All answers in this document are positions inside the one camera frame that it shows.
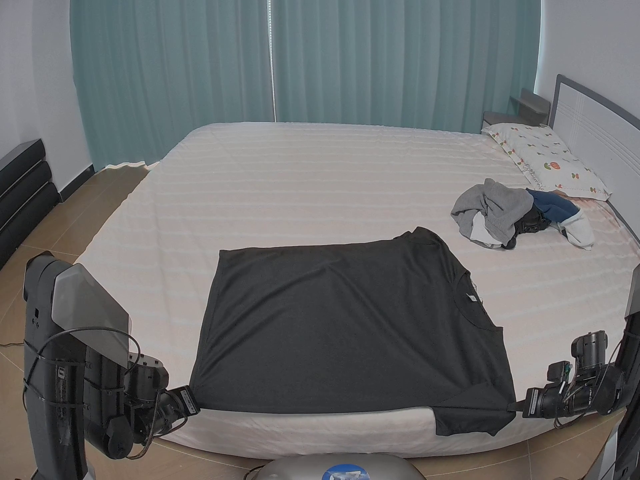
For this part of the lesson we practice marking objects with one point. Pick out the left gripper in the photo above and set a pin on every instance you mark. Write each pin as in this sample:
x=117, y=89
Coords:
x=175, y=405

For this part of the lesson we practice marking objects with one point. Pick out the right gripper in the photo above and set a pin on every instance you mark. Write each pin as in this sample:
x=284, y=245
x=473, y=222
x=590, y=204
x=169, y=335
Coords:
x=542, y=403

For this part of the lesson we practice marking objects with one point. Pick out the black T-shirt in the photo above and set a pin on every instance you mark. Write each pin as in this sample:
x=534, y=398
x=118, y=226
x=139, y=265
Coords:
x=350, y=328

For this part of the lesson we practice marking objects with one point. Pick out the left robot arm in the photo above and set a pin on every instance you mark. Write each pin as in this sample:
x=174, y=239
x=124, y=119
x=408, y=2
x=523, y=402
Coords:
x=50, y=368

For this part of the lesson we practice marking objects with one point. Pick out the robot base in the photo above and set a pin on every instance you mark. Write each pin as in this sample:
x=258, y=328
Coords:
x=340, y=470

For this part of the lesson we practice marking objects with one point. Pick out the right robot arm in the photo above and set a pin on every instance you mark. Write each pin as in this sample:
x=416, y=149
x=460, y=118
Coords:
x=590, y=350

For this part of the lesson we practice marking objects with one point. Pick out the pile of clothes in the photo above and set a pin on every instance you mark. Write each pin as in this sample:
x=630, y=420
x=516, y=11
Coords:
x=500, y=213

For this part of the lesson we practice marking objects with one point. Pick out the bed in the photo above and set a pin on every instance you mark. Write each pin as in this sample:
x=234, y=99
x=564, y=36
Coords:
x=325, y=178

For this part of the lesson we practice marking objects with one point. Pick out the white printed pillow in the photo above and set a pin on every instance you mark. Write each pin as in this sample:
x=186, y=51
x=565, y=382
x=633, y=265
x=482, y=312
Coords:
x=545, y=160

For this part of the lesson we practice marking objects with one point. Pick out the black chest of drawers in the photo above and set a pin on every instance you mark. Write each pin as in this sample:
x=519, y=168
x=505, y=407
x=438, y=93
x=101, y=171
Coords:
x=22, y=193

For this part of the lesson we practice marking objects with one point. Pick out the grey bedside table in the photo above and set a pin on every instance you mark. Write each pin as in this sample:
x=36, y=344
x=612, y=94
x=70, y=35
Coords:
x=525, y=109

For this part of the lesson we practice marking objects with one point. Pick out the blue-green curtain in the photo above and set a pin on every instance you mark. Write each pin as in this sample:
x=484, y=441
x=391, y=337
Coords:
x=400, y=43
x=175, y=68

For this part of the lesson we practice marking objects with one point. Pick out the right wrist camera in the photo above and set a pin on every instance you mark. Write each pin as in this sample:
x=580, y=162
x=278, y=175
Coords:
x=556, y=372

